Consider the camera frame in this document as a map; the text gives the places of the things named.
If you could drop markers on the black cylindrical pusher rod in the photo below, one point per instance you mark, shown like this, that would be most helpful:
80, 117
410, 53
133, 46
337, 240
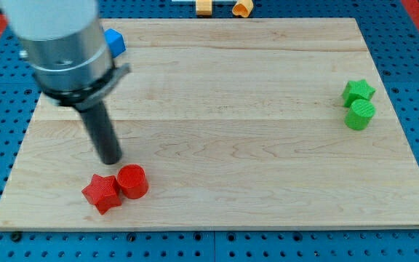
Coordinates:
101, 132

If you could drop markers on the red cylinder block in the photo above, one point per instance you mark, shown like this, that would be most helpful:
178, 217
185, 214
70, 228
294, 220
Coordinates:
132, 181

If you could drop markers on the red star block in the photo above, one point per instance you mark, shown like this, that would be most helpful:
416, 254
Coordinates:
103, 193

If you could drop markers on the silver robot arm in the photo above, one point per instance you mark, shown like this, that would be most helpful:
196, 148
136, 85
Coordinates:
64, 43

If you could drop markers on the wooden board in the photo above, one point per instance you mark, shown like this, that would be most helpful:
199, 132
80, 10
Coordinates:
238, 124

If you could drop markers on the blue cube block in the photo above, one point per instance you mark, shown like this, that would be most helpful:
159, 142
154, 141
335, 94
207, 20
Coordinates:
115, 42

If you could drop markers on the yellow cube block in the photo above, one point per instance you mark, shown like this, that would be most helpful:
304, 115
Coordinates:
203, 7

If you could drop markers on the green star block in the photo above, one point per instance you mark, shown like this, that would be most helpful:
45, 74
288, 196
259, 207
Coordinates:
355, 90

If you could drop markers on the green cylinder block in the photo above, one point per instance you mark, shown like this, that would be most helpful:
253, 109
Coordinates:
359, 114

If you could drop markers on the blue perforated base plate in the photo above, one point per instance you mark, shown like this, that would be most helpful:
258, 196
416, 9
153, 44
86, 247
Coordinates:
393, 39

